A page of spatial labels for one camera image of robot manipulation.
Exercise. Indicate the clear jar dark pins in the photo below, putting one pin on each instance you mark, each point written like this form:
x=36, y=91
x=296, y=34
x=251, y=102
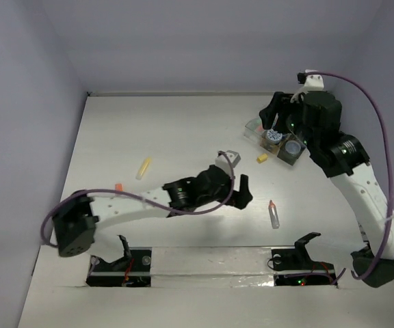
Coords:
x=293, y=148

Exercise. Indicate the orange tip clear marker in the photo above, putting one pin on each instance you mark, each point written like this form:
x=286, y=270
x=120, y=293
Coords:
x=273, y=215

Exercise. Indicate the yellow marker cap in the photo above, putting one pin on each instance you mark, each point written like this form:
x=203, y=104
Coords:
x=262, y=158

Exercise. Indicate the orange plastic container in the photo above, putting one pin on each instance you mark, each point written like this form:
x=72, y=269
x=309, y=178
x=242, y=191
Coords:
x=274, y=149

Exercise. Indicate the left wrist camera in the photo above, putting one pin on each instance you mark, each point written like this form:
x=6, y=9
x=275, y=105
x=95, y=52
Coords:
x=227, y=159

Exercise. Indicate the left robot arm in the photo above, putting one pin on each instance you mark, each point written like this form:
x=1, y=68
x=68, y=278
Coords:
x=81, y=219

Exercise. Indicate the yellow highlighter marker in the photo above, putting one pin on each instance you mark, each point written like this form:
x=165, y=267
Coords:
x=143, y=168

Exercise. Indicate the red orange marker cap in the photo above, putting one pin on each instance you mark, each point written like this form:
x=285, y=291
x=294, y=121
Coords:
x=118, y=186

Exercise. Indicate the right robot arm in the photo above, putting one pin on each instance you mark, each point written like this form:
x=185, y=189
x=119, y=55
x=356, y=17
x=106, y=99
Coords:
x=346, y=163

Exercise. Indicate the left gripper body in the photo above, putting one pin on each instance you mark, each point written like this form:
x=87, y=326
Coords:
x=219, y=195

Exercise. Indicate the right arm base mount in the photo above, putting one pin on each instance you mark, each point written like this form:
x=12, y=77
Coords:
x=294, y=267

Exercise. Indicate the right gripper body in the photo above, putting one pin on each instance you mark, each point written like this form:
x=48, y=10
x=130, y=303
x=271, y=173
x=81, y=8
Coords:
x=293, y=121

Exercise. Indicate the clear plastic container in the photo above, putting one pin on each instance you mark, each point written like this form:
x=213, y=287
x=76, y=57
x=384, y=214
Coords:
x=250, y=133

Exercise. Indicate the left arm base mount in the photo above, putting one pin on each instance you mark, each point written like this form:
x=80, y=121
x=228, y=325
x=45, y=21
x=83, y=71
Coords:
x=131, y=270

